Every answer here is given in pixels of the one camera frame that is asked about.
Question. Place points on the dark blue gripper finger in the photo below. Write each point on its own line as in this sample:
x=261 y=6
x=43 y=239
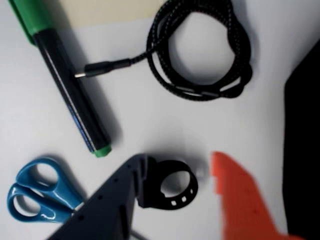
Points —
x=105 y=207

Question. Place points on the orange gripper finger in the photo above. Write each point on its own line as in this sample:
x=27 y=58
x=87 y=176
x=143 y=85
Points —
x=242 y=205

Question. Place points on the black fabric bag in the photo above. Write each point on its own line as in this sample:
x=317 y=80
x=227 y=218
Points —
x=305 y=150

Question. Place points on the green black marker pen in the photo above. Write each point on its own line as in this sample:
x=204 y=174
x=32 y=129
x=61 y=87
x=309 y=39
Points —
x=70 y=85

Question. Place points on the beige masking tape strip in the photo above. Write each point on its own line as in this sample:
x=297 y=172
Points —
x=112 y=12

